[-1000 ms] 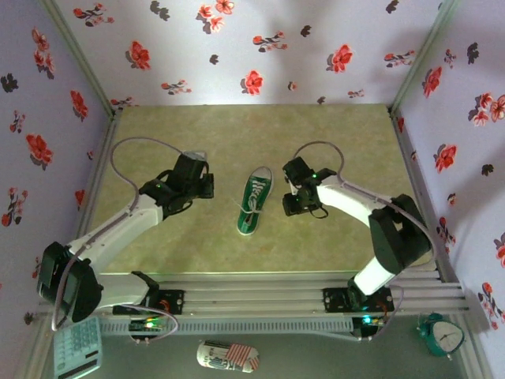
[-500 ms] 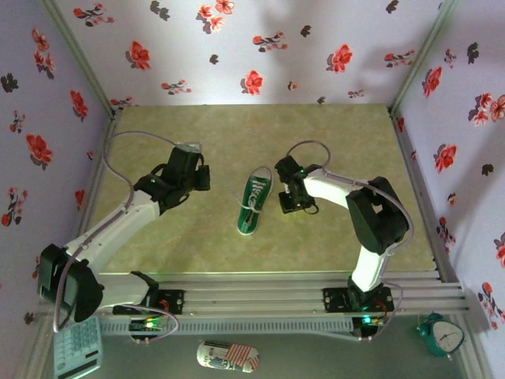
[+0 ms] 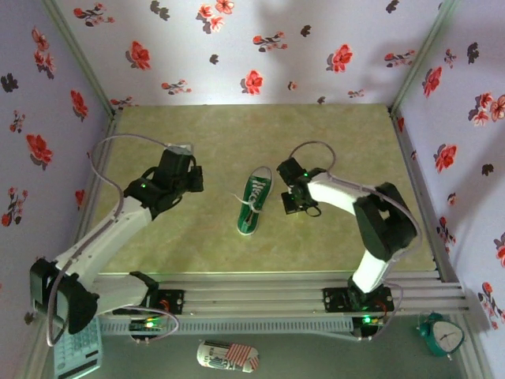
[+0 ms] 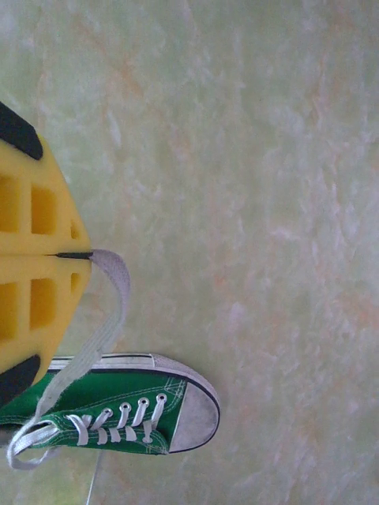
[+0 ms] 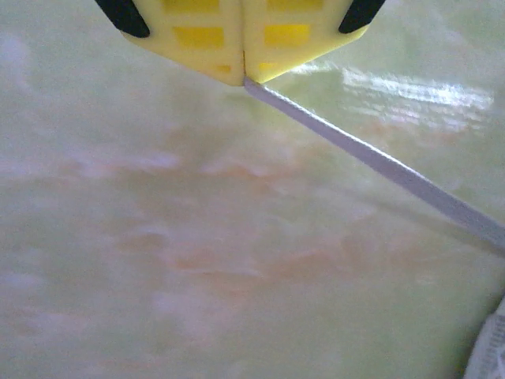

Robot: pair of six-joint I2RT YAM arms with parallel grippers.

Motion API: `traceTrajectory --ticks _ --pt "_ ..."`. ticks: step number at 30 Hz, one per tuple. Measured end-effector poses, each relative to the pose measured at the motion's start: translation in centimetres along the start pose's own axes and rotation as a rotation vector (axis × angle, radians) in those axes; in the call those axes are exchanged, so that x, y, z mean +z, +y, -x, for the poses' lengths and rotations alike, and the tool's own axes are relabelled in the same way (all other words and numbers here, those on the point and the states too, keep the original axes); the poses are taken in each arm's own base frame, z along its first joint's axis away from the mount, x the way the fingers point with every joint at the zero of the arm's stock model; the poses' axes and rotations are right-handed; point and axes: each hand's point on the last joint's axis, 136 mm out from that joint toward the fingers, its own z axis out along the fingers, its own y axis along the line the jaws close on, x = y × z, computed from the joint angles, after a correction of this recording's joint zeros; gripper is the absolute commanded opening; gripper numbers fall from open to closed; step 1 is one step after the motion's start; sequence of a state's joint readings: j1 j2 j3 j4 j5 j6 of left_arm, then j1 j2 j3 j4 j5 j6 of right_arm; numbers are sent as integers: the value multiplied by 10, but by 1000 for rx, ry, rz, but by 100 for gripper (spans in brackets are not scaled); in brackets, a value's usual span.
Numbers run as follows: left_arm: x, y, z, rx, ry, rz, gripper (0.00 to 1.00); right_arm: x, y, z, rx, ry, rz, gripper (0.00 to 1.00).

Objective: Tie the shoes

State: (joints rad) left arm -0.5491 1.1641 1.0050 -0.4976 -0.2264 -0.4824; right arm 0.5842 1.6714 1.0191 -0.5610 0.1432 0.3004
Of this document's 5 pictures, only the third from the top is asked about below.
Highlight white shoelace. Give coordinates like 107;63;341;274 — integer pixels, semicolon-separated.
230;178;269;222

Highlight green canvas sneaker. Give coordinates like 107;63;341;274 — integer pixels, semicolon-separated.
235;165;274;237

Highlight small controller circuit board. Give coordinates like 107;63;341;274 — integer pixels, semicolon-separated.
353;314;386;340
129;319;166;336

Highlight pale teal calculator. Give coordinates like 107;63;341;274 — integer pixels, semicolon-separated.
53;315;103;379

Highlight teal alarm clock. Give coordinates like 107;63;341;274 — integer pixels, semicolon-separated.
414;311;466;361

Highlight right arm's lilac cable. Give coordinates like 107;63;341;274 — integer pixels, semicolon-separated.
290;141;424;343

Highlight arm's lilac cable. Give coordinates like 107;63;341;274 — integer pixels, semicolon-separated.
290;141;424;343
45;133;181;347

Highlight left arm's lilac cable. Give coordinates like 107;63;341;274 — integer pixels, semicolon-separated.
45;133;181;347

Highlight aluminium side rail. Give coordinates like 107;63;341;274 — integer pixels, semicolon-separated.
388;107;462;285
74;110;120;242

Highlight aluminium base frame rail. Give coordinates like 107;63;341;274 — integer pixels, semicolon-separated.
92;270;470;317

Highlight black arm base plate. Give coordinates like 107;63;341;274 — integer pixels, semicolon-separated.
113;289;185;316
322;287;395;315

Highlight grey slotted cable duct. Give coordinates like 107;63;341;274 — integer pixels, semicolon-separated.
100;317;354;336

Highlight aluminium corner post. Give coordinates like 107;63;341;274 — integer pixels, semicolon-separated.
40;0;119;118
388;0;462;114

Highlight aluminium lower post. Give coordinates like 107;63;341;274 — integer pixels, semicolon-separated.
13;335;54;379
453;313;494;379

